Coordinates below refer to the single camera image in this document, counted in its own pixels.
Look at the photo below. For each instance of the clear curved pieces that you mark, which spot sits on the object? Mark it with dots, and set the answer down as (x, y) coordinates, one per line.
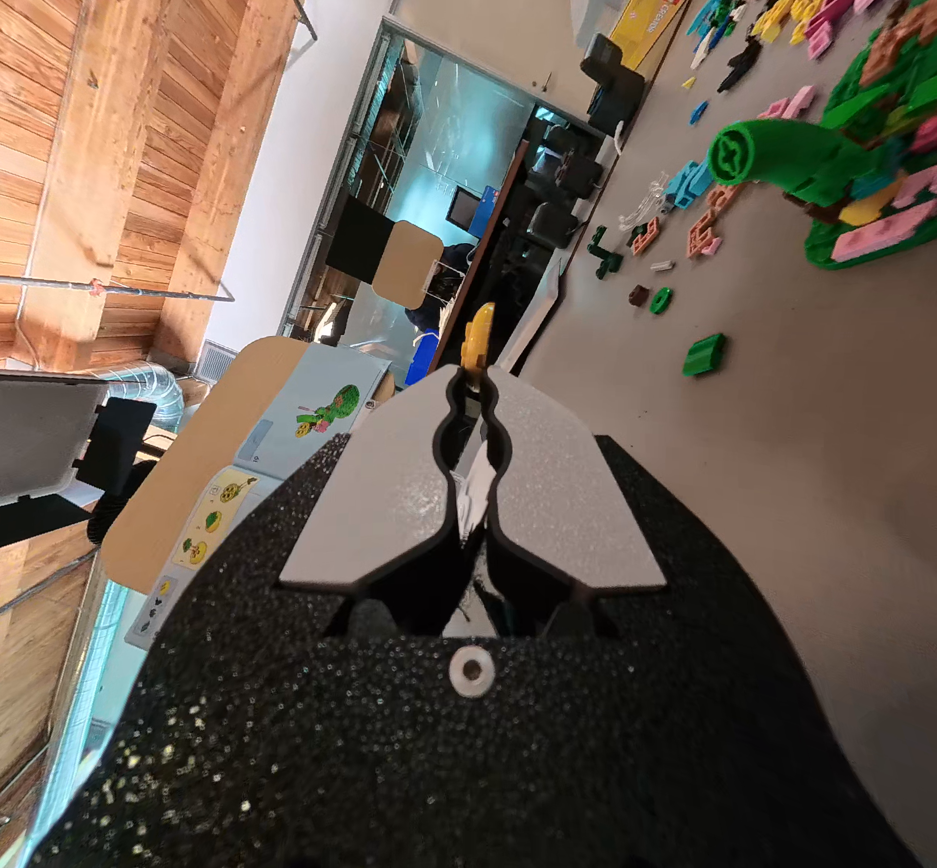
(644, 203)

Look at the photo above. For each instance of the studio light on stand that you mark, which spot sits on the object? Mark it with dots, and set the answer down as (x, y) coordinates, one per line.
(44, 436)

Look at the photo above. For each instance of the brown small brick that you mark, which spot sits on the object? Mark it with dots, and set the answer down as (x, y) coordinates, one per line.
(638, 295)

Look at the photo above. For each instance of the green round brick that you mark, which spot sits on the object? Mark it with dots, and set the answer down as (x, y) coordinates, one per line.
(661, 300)

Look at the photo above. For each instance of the grey plastic pouch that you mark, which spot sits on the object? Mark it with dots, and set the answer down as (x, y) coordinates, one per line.
(534, 319)

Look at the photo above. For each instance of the yellow cardboard box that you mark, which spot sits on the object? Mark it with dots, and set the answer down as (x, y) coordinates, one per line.
(651, 18)

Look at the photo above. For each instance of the dark green brick cluster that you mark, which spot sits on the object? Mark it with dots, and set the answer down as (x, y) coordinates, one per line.
(605, 253)

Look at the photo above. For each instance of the black panel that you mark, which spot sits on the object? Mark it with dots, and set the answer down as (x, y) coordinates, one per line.
(359, 238)

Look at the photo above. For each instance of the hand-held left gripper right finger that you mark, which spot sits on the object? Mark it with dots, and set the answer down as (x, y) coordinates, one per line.
(564, 494)

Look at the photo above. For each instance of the green smooth tile brick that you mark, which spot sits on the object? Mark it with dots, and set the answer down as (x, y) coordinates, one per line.
(704, 355)

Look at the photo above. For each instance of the yellow round disc brick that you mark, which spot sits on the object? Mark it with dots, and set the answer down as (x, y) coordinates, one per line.
(479, 337)

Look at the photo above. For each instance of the blue storage bin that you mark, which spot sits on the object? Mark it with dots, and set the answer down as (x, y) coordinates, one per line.
(423, 363)

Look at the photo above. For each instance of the green plant brick model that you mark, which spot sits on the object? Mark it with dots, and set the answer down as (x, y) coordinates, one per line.
(790, 158)

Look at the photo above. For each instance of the blue flat box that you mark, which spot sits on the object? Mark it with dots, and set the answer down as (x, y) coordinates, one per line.
(487, 209)

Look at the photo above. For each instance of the silver duct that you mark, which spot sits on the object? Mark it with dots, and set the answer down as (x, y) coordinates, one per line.
(139, 388)

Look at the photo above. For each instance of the tan bracket brick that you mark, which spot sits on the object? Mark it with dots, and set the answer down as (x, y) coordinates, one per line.
(699, 234)
(725, 198)
(645, 234)

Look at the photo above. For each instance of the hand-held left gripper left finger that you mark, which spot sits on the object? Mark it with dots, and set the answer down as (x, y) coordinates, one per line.
(380, 487)

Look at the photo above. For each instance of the instruction booklet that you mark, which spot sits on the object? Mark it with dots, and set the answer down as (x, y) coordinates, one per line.
(293, 428)

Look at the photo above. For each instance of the pink bracket bricks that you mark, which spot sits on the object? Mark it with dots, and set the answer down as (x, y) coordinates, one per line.
(787, 103)

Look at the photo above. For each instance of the vent grille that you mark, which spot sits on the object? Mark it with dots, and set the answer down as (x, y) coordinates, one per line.
(214, 364)

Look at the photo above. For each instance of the black battery charger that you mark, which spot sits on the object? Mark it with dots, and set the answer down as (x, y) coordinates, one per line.
(578, 165)
(615, 92)
(553, 223)

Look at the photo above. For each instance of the light blue bricks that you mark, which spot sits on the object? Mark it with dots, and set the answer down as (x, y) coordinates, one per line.
(688, 183)

